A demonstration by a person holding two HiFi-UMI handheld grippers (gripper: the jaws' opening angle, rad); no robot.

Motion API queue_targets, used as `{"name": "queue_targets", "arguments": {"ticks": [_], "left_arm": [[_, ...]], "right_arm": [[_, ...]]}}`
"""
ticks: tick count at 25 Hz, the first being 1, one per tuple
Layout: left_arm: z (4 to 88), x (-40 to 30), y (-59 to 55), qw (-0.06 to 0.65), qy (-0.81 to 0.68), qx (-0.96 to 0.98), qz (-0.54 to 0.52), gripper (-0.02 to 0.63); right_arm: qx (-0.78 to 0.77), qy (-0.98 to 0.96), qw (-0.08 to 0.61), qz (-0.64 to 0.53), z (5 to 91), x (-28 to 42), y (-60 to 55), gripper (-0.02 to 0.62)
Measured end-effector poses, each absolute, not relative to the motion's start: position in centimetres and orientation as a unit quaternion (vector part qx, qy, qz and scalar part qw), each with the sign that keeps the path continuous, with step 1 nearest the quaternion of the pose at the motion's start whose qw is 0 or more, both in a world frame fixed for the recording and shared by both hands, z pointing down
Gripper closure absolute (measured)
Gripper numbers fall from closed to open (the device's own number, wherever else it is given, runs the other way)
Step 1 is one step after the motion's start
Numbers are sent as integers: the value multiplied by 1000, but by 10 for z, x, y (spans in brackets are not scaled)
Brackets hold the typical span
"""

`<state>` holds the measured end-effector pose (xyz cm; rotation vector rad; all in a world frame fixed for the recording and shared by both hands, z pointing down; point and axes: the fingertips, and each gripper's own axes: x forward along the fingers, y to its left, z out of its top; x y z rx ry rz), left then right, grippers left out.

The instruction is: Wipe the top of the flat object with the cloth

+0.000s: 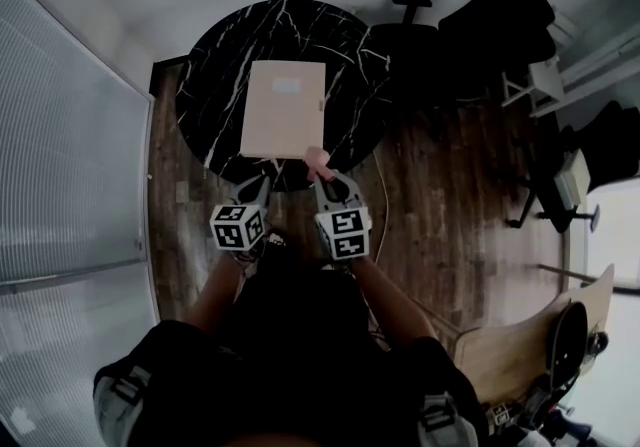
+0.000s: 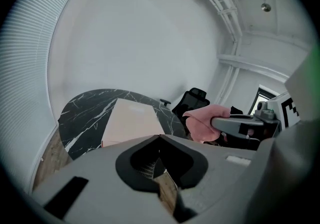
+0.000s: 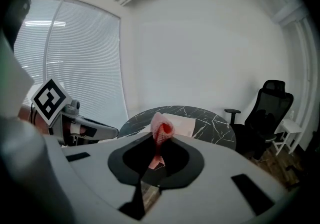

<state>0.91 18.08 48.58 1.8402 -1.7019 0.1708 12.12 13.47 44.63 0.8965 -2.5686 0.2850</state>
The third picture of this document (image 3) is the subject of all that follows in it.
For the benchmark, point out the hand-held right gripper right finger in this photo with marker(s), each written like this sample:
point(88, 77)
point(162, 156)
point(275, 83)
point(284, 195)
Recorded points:
point(215, 163)

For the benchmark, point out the pale pink object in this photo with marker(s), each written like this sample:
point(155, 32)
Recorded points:
point(185, 124)

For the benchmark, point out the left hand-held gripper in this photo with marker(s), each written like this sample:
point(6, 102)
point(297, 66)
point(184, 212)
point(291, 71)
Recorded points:
point(48, 99)

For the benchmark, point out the pink knitted cloth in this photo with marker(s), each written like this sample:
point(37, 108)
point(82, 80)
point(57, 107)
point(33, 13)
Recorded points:
point(160, 132)

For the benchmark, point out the person's left hand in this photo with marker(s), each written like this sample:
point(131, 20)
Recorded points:
point(67, 132)

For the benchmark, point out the black mesh office chair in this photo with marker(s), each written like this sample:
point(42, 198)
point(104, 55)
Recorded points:
point(270, 102)

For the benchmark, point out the small white side table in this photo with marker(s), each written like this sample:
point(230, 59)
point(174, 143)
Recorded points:
point(291, 126)

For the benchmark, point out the person's left forearm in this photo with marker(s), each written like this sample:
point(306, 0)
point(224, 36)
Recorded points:
point(26, 115)

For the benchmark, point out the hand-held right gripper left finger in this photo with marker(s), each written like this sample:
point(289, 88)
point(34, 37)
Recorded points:
point(90, 168)

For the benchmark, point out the round black marble table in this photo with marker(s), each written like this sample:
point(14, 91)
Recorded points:
point(212, 127)

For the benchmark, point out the white window blinds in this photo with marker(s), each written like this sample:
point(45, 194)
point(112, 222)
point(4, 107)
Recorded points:
point(82, 62)

